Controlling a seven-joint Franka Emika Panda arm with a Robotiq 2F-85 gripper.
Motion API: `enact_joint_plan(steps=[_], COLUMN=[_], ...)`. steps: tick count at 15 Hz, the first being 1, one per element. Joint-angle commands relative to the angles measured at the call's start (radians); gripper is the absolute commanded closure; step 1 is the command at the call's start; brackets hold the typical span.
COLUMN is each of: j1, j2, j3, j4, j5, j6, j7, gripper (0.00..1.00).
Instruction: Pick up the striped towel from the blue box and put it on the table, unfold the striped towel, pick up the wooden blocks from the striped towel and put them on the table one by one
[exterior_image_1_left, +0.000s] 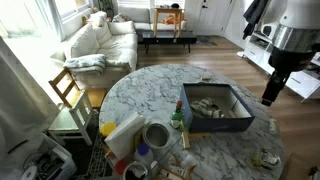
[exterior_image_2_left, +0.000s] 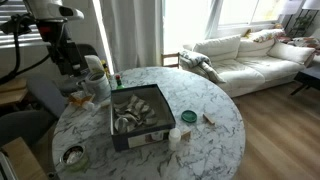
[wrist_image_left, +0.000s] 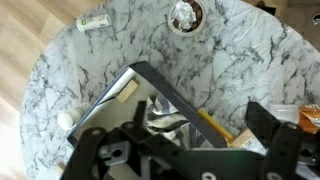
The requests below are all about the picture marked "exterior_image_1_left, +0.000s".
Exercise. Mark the red capped jar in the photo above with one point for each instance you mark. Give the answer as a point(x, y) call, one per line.
point(120, 167)

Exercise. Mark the blue cardboard box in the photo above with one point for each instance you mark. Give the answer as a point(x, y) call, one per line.
point(216, 125)

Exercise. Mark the grey white throw blanket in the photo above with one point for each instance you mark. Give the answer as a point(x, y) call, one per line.
point(85, 63)

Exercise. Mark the clear plastic bottle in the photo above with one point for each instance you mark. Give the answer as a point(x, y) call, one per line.
point(188, 160)

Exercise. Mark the white door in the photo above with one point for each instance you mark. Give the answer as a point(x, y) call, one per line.
point(213, 16)

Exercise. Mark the tall wooden side table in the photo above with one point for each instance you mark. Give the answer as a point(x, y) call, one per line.
point(166, 10)

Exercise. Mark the dark door mat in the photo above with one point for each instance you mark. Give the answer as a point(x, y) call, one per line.
point(206, 41)

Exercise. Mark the black round object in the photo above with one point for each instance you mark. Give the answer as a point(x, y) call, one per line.
point(175, 5)

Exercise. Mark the black coffee table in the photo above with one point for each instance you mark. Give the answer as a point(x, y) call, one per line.
point(166, 36)

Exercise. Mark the orange object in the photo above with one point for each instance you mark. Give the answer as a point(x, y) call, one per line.
point(171, 19)

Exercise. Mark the yellow capped container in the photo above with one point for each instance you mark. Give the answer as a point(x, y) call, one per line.
point(108, 129)

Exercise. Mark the cream floral cushion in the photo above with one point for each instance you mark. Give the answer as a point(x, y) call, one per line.
point(97, 18)

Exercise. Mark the patterned cushion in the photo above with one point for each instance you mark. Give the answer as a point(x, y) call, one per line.
point(120, 17)

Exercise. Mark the white wooden chair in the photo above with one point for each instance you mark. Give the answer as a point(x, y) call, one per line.
point(66, 121)

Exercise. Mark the large cream sofa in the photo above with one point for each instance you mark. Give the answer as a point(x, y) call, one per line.
point(113, 43)

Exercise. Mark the blue capped bottle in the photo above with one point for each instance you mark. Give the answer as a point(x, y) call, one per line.
point(143, 153)

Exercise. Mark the small white sofa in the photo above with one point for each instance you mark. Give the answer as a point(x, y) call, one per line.
point(133, 15)

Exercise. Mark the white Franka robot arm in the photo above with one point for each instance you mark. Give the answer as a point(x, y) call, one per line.
point(296, 20)

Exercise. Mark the white tape roll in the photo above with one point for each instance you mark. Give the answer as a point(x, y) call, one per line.
point(29, 173)

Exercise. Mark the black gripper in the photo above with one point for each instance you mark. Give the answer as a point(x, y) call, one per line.
point(278, 81)

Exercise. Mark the thin wooden stick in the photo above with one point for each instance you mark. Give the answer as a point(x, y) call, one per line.
point(200, 134)

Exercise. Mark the dark hanging jacket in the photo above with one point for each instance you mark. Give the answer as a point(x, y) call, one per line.
point(255, 13)

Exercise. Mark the wooden jenga block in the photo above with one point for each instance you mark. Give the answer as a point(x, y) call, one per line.
point(206, 79)
point(185, 140)

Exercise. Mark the green sauce bottle red cap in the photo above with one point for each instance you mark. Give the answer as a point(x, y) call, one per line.
point(176, 116)

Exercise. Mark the patterned floor rug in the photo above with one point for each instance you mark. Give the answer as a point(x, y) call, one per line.
point(96, 160)

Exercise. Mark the white storage bin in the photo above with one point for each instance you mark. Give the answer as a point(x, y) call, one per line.
point(50, 160)

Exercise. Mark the white TV cabinet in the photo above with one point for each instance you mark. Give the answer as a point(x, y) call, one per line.
point(256, 50)

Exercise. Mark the grey striped cream towel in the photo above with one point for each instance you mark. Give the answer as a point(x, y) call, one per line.
point(205, 108)

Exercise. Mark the white cup dark contents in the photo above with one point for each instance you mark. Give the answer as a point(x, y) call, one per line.
point(135, 171)

